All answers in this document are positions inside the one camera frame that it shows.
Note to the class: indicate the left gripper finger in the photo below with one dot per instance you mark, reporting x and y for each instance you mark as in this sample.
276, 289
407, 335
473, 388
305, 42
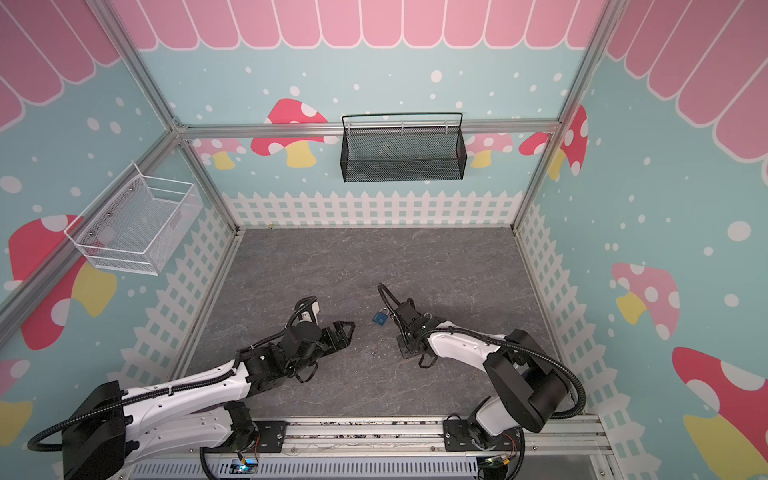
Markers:
339, 342
344, 329

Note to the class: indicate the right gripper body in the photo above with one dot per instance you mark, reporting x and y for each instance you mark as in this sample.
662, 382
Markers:
405, 327

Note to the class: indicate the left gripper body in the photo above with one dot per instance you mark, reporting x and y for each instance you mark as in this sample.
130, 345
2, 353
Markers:
320, 348

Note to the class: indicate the blue padlock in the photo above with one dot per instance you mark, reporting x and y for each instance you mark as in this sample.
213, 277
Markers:
381, 317

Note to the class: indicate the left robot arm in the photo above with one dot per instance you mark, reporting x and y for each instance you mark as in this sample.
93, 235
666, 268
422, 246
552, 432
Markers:
115, 427

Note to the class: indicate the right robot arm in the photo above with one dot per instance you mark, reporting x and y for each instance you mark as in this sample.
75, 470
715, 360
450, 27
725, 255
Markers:
530, 387

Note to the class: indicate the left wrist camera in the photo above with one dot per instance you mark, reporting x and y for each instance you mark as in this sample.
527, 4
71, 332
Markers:
309, 312

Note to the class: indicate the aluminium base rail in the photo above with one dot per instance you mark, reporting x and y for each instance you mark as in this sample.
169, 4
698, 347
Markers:
405, 447

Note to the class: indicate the black wire basket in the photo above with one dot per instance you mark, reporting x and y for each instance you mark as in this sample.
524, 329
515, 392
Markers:
403, 147

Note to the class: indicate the white wire basket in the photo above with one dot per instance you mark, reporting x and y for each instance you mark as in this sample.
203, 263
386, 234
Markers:
138, 225

